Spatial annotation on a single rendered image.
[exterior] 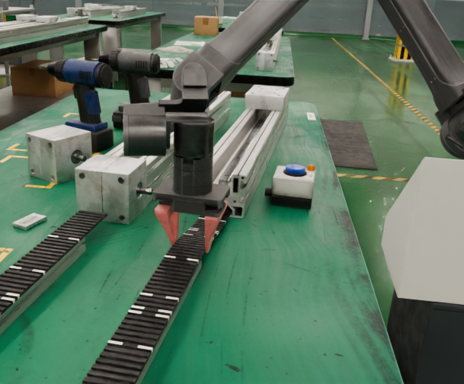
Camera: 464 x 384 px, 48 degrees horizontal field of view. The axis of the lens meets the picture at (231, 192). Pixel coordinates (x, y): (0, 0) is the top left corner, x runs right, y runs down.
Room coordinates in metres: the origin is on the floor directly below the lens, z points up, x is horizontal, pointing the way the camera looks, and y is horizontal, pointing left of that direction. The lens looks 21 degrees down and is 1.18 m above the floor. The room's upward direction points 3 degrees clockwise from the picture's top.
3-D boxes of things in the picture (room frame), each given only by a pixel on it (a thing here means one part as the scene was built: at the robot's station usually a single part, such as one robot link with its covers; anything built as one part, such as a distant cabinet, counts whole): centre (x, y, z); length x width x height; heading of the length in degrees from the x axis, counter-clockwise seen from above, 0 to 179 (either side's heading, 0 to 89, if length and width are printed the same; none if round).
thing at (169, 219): (0.72, 0.07, 0.85); 0.07 x 0.07 x 0.09; 80
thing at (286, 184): (1.00, -0.12, 0.81); 0.10 x 0.08 x 0.06; 80
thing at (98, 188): (0.89, 0.21, 0.83); 0.12 x 0.09 x 0.10; 80
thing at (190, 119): (0.72, 0.06, 0.98); 0.07 x 0.06 x 0.07; 101
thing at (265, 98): (1.54, -0.09, 0.87); 0.16 x 0.11 x 0.07; 170
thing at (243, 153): (1.30, -0.05, 0.82); 0.80 x 0.10 x 0.09; 170
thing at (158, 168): (1.33, 0.14, 0.82); 0.80 x 0.10 x 0.09; 170
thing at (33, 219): (0.83, 0.35, 0.78); 0.05 x 0.03 x 0.01; 156
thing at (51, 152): (1.08, 0.37, 0.83); 0.11 x 0.10 x 0.10; 58
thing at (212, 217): (0.72, 0.05, 0.85); 0.07 x 0.07 x 0.09; 80
